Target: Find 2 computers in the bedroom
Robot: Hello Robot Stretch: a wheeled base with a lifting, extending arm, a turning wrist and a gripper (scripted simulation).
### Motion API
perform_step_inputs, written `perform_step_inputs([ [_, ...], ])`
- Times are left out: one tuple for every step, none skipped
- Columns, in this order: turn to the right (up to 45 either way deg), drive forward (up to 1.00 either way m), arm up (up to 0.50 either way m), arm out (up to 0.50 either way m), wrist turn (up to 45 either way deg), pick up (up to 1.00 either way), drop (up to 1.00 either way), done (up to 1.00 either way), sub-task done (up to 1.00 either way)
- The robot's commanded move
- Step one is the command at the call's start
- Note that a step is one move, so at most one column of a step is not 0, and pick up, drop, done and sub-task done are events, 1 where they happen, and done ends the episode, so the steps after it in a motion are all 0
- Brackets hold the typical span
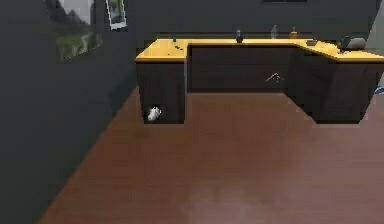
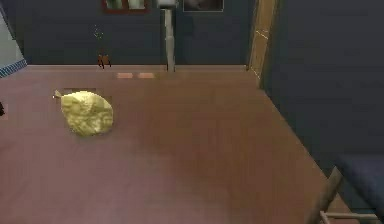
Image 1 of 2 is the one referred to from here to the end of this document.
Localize large landscape wall picture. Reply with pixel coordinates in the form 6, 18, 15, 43
44, 0, 105, 63

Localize grey toaster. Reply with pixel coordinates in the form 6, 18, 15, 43
339, 35, 368, 52

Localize white framed wall picture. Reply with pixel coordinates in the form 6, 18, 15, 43
105, 0, 129, 32

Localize yellow topped dark kitchen counter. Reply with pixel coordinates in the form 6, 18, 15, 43
134, 37, 384, 125

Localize white crumpled object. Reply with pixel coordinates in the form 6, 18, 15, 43
146, 105, 163, 122

